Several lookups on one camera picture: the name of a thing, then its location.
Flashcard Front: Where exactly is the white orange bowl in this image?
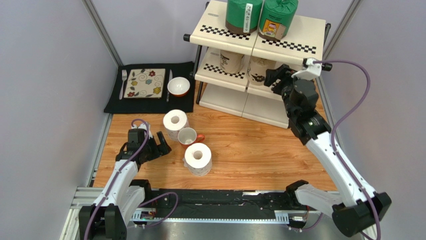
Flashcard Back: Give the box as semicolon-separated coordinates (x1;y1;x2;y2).
169;77;191;97

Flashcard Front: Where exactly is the brown roll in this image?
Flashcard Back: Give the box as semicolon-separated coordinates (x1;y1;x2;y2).
219;50;245;74
247;56;277;86

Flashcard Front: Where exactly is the silver knife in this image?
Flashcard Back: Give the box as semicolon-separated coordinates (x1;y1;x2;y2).
166;70;173;103

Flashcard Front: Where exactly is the brown roll front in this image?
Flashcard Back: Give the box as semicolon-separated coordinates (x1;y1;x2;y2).
247;56;277;86

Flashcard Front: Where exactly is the white paper roll front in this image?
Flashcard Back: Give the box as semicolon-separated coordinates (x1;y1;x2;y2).
183;143;213;177

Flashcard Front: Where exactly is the green roll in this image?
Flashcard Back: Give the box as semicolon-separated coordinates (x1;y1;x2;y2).
225;0;264;35
258;0;299;41

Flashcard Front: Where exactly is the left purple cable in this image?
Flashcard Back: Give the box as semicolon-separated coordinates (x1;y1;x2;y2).
83;118;179;240

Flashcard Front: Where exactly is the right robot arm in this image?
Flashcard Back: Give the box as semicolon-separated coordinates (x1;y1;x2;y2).
264;58;392;239

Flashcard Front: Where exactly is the white paper roll back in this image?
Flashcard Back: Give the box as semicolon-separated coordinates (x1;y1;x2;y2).
163;109;190;142

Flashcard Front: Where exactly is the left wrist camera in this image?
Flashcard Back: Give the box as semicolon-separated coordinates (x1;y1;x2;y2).
131;122;153;138

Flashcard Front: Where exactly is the cream checkered three-tier shelf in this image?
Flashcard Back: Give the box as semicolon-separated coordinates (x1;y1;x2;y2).
184;0;330;129

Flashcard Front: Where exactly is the floral square plate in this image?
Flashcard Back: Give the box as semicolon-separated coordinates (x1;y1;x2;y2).
123;68;166;99

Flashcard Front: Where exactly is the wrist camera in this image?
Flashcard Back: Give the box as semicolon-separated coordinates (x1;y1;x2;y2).
131;122;153;138
291;57;322;81

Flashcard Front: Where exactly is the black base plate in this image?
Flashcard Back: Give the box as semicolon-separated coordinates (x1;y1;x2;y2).
140;188;315;220

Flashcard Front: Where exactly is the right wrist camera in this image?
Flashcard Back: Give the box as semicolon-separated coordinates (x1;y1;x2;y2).
291;57;322;81

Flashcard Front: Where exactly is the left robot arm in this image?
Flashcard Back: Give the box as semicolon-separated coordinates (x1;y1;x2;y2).
78;127;172;240

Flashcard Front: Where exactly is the black placemat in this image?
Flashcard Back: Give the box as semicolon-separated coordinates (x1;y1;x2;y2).
103;61;195;114

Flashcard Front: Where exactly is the silver fork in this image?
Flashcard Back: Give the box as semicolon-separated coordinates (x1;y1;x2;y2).
118;69;128;100

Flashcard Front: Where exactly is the brown roll back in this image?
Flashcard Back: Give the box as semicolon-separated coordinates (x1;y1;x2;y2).
219;50;245;74

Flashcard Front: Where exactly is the white paper roll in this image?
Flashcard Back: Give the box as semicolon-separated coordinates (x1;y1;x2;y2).
163;109;190;142
183;143;213;177

